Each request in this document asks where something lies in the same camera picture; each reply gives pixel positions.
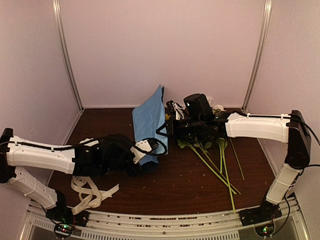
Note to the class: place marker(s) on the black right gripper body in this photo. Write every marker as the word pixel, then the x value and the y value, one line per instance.
pixel 194 126

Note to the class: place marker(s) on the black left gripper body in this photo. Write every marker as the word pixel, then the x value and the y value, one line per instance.
pixel 114 167

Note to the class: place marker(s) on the blue wrapping paper sheet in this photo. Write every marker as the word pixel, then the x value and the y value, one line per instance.
pixel 149 116

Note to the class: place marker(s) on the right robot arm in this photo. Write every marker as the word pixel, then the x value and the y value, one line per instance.
pixel 285 128

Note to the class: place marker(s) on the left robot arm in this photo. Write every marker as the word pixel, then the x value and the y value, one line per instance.
pixel 17 153

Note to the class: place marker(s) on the cream printed ribbon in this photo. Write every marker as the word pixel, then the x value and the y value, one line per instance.
pixel 89 194

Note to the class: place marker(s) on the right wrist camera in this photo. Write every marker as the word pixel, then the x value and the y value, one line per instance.
pixel 176 109

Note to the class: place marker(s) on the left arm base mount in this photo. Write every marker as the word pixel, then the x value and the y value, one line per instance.
pixel 64 220

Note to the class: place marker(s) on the front aluminium rail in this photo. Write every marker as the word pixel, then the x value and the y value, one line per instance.
pixel 224 225

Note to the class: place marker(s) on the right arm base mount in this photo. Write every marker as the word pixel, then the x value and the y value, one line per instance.
pixel 262 217

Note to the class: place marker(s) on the right aluminium corner post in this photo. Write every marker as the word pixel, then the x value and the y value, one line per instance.
pixel 262 40

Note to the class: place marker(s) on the aluminium corner post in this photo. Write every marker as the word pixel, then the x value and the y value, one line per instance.
pixel 65 53
pixel 262 40

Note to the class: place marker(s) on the left aluminium corner post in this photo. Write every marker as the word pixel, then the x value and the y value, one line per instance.
pixel 65 53

